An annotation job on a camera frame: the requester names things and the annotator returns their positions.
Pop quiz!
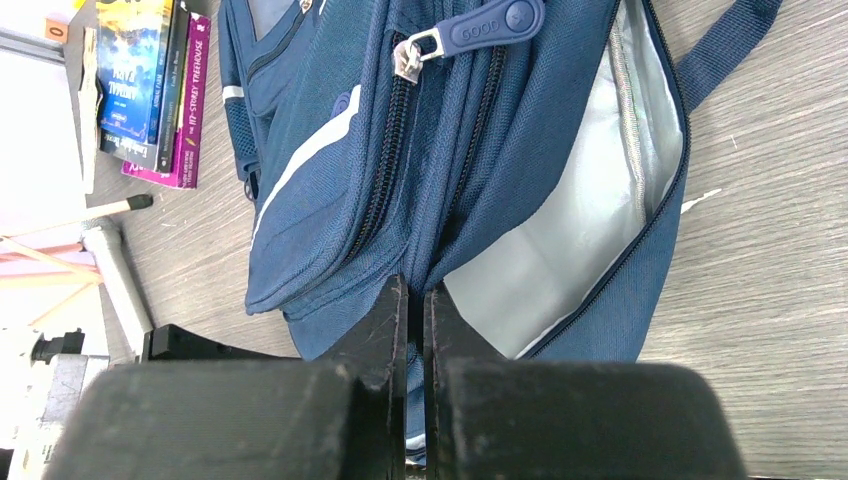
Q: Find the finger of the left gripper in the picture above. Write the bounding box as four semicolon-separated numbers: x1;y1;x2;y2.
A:
140;324;291;362

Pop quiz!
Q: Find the blue Animal Farm book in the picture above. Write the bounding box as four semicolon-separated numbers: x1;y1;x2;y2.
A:
96;0;174;143

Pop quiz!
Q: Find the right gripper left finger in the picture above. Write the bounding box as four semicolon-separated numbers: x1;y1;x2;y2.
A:
322;275;409;479

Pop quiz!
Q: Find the pink perforated music stand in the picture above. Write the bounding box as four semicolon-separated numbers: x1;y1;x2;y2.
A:
0;193;155;329

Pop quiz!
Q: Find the purple spine book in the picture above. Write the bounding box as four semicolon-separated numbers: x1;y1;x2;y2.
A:
121;12;212;190

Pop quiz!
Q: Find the navy blue student backpack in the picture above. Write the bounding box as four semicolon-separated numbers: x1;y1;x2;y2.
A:
217;0;785;465

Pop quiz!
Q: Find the silver metal cylinder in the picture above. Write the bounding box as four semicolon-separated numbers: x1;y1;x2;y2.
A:
81;224;154;356

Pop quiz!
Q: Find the Wuthering Heights book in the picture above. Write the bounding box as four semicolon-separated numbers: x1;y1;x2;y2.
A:
100;1;190;174

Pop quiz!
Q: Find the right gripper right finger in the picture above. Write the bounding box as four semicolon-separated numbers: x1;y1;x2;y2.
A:
423;284;504;479

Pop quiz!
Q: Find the small wooden cube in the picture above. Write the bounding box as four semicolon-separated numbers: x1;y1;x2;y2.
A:
44;18;69;44

